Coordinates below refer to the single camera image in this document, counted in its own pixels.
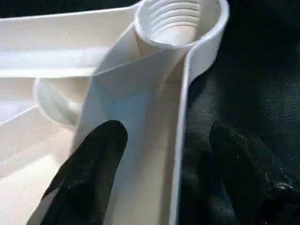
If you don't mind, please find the white plastic table top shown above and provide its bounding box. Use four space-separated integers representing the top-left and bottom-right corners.
0 0 230 225

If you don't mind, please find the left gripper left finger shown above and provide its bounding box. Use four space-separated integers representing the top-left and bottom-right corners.
26 120 128 225

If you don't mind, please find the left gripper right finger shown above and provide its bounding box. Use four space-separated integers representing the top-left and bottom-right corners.
209 122 300 225

